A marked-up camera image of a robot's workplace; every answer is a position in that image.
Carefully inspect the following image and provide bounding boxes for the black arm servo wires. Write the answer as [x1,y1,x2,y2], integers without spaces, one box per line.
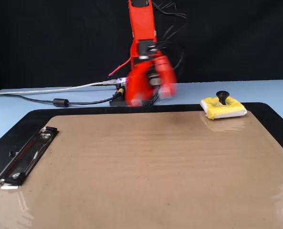
[151,0,189,105]

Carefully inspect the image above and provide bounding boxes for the brown clipboard board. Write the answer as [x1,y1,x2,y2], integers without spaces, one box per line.
[0,110,283,229]

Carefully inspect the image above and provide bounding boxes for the black rubber mat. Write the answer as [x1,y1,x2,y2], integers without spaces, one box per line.
[0,102,283,194]

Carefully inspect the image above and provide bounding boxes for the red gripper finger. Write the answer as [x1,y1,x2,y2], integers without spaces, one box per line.
[125,62,154,107]
[154,55,179,100]

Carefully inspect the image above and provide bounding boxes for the yellow sponge with black knob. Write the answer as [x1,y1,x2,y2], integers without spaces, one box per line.
[200,90,248,121]

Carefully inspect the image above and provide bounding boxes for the black backdrop cloth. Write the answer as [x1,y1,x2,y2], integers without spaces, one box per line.
[0,0,283,93]

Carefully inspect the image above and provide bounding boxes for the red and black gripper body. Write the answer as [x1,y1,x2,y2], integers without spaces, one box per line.
[131,56,165,96]

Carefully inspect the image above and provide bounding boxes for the silver braided USB cable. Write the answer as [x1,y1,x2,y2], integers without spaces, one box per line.
[0,80,120,96]

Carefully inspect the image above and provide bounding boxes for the electronics control board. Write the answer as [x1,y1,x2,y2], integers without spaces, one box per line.
[109,77,156,107]

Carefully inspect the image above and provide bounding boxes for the thin red wire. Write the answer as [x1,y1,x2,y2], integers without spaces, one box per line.
[108,58,132,77]

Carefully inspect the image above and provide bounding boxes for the black power cable with ferrite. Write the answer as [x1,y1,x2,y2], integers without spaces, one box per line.
[0,92,123,108]

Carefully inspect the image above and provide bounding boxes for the metal clipboard clip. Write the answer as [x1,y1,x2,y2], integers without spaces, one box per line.
[0,126,59,190]

